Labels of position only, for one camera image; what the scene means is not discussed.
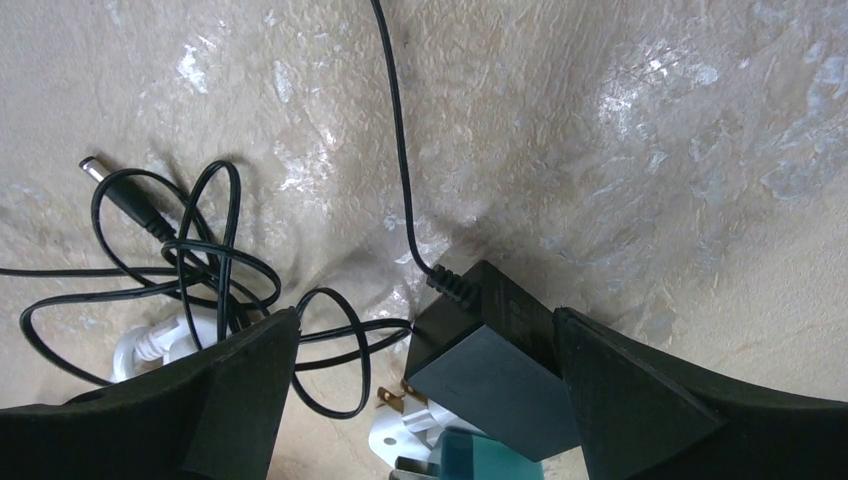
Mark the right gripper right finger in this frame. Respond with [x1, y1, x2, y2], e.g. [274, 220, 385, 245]
[553, 308, 847, 479]

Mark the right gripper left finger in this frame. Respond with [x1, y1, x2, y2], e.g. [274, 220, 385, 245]
[1, 308, 300, 479]

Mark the teal white plug adapter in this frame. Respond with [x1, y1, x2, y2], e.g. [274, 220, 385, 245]
[368, 383, 544, 480]

